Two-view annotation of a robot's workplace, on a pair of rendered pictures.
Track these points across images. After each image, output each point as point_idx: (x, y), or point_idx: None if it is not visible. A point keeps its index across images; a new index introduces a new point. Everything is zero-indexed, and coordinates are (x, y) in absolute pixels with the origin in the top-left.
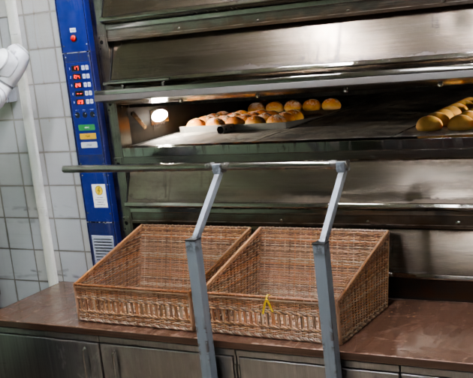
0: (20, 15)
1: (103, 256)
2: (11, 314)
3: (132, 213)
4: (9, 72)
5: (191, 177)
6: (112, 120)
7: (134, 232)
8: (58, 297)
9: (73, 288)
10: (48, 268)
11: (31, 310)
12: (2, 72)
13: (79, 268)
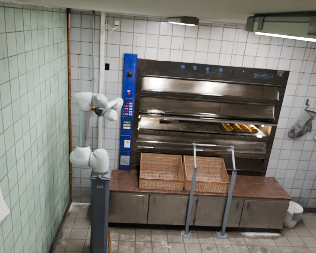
0: (104, 81)
1: (124, 161)
2: (110, 186)
3: (137, 149)
4: (119, 108)
5: (161, 139)
6: (136, 120)
7: (141, 155)
8: (115, 177)
9: (114, 172)
10: None
11: (114, 184)
12: (118, 108)
13: (111, 164)
